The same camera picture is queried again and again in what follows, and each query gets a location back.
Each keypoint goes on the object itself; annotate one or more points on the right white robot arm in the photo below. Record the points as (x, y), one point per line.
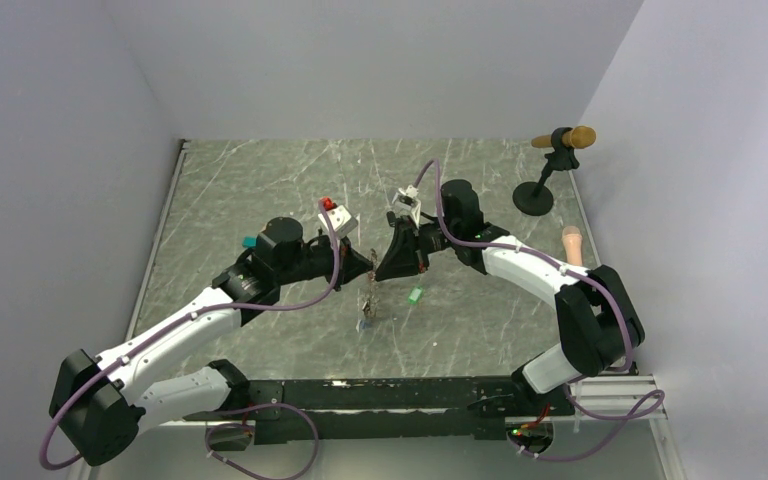
(597, 323)

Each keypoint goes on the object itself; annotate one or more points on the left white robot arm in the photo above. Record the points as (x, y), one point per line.
(102, 403)

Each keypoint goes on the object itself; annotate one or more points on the teal key tag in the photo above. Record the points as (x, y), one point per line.
(249, 242)

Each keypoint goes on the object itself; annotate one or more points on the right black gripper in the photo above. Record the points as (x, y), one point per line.
(401, 259)

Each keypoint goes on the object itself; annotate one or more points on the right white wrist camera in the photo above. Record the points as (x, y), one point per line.
(406, 203)

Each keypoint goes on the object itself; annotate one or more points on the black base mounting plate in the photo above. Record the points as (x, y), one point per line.
(481, 407)

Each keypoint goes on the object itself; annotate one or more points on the aluminium frame rail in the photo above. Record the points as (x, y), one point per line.
(613, 397)

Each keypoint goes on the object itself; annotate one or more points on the green tagged key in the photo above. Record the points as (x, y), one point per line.
(415, 295)

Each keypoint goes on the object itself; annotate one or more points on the round metal keyring disc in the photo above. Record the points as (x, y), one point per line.
(370, 298)

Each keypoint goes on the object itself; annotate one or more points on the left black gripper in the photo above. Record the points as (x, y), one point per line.
(352, 264)

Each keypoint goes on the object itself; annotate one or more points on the gold microphone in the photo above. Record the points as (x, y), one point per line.
(579, 137)

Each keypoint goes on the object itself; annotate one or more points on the pink cylindrical object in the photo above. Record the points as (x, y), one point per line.
(572, 241)

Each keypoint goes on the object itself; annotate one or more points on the black microphone stand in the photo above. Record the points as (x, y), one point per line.
(535, 198)

